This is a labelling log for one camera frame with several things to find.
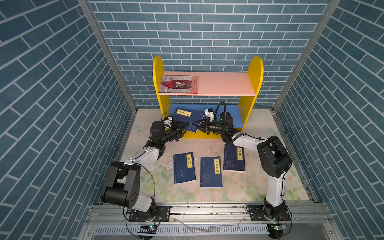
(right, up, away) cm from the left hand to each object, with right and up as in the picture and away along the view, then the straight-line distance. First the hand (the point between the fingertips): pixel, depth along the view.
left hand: (193, 126), depth 81 cm
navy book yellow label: (-7, +6, +7) cm, 11 cm away
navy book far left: (-6, -26, +7) cm, 28 cm away
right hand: (+1, 0, +1) cm, 1 cm away
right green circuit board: (+41, -50, -9) cm, 65 cm away
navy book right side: (+25, -21, +10) cm, 34 cm away
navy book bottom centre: (+10, -27, +6) cm, 30 cm away
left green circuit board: (-22, -50, -9) cm, 55 cm away
